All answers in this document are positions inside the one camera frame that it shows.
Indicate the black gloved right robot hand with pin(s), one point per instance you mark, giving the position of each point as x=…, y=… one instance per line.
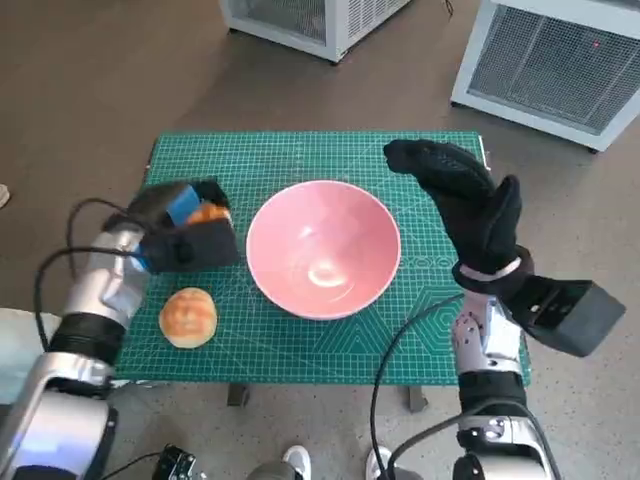
x=470, y=215

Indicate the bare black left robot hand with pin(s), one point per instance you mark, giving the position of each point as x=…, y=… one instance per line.
x=182, y=200

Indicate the orange toy croissant bread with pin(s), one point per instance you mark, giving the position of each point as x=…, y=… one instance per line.
x=210, y=214

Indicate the round toy bread bun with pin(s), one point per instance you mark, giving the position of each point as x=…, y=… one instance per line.
x=189, y=317

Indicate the pink bowl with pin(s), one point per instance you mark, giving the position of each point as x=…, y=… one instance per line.
x=325, y=240

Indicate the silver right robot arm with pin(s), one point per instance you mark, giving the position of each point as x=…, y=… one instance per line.
x=490, y=345

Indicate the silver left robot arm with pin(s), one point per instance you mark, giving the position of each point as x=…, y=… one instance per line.
x=95, y=290

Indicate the green cutting mat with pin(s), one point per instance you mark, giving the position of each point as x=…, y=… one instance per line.
x=300, y=155

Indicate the large white mesh cabinet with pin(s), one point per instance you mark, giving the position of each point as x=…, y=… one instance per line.
x=550, y=65

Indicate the person's shoe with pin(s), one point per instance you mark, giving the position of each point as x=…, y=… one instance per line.
x=4, y=195

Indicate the small white mesh cabinet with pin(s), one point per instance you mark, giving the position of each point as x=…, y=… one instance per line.
x=330, y=27

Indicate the white shoe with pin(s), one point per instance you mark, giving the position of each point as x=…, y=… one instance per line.
x=299, y=462
x=380, y=462

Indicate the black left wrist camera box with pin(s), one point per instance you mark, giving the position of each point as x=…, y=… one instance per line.
x=200, y=245

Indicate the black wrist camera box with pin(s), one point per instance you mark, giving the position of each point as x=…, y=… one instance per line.
x=200, y=245
x=570, y=312

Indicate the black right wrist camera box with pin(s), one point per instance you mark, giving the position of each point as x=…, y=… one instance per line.
x=570, y=312

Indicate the black robot waist mount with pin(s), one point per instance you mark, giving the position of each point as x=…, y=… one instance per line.
x=176, y=462

